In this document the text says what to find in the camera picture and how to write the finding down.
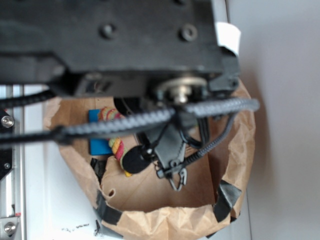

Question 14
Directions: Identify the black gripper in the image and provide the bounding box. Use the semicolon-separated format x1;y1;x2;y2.
0;0;240;100

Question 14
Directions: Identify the brown paper bag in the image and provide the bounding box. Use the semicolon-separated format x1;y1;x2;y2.
42;79;256;240

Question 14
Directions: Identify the blue rectangular block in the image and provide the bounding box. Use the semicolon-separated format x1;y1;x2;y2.
88;109;112;156

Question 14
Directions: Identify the grey braided cable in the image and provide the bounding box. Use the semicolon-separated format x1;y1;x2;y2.
0;97;261;146

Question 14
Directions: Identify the multicolored twisted rope toy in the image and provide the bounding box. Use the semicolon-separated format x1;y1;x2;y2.
97;106;132;177

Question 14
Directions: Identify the black mounting bracket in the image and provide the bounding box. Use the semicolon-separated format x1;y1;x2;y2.
0;108;15;181

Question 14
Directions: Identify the aluminium frame rail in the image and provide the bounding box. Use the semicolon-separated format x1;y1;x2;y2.
0;83;27;240

